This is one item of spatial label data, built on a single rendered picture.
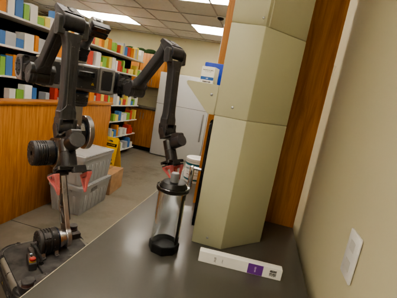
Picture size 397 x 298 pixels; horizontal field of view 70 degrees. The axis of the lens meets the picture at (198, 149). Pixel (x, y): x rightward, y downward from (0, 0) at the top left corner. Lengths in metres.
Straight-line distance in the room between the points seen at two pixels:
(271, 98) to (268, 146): 0.17
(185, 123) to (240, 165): 5.12
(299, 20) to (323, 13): 0.31
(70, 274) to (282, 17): 0.99
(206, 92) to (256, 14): 0.29
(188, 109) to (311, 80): 4.85
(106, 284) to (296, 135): 0.95
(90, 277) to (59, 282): 0.08
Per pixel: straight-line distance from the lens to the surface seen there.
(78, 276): 0.90
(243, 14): 1.00
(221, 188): 1.01
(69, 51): 1.17
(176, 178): 0.92
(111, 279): 0.89
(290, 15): 1.07
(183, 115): 6.07
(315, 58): 1.36
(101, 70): 1.77
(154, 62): 1.55
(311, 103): 1.34
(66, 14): 1.19
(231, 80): 0.96
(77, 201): 3.28
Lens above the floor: 1.47
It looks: 11 degrees down
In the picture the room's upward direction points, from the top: 10 degrees clockwise
